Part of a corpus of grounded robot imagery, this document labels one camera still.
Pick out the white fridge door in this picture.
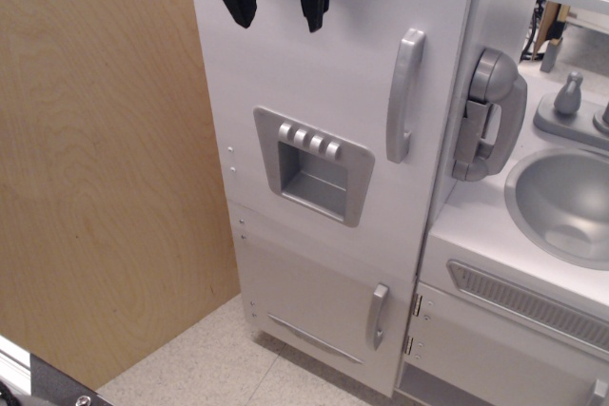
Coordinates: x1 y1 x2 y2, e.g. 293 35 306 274
194 0 471 281

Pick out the white toy fridge cabinet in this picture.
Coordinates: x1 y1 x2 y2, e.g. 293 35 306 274
182 0 491 398

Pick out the grey ice dispenser panel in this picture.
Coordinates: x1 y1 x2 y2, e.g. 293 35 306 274
253 106 375 227

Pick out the grey toy telephone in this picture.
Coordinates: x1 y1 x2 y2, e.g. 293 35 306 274
452 48 527 182

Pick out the grey toy faucet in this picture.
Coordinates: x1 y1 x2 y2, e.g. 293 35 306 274
534 71 608 150

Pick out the white lower freezer door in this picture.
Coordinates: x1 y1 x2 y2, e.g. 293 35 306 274
235 231 411 396

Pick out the grey toy sink basin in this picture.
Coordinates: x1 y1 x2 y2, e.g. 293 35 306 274
504 148 608 271

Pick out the white oven door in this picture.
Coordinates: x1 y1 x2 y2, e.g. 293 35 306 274
398 284 608 405

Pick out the grey vent grille panel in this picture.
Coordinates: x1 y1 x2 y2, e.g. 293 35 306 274
446 260 608 353

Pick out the grey lower door handle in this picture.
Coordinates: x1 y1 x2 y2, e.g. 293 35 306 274
365 283 390 351

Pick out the black metal base frame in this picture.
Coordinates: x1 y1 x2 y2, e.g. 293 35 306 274
1 336 111 406

